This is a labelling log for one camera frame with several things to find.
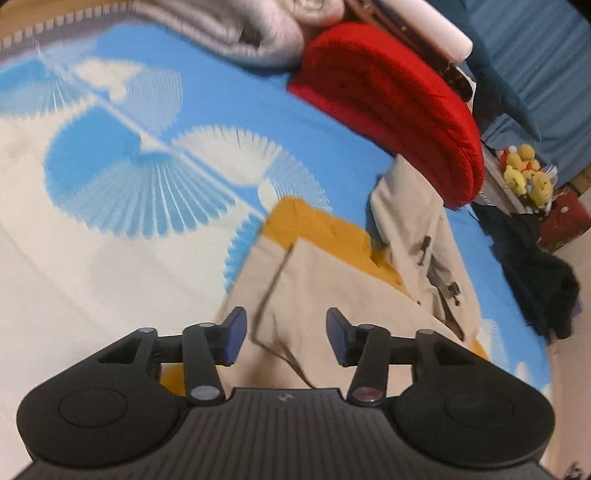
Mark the black clothes pile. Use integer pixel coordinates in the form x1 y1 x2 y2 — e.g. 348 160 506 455
471 202 581 343

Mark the blue and white printed blanket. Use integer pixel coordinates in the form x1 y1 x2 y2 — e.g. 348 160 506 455
0 11 555 467

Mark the white folded garment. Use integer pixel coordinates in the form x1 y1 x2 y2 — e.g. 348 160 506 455
374 0 474 62

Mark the wooden bed frame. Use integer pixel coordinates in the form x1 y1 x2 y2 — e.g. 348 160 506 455
0 0 136 43

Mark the yellow plush toy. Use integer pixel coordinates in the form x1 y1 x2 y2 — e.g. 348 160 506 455
499 144 556 214

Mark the beige jacket with yellow lining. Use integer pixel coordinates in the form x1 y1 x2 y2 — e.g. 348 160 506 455
159 157 491 392

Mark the red box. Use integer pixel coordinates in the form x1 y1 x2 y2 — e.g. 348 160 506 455
538 187 591 253

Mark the blue curtain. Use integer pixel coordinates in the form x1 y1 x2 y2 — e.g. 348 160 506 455
466 0 591 188

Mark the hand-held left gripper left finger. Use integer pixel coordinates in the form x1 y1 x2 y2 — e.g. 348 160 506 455
85 306 249 407

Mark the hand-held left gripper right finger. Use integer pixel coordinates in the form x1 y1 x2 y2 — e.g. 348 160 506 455
325 307 490 403

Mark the pale folded fleece garment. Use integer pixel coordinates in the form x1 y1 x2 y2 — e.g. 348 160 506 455
136 0 345 71

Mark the red folded knit sweater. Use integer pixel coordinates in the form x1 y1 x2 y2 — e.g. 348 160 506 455
287 22 485 208

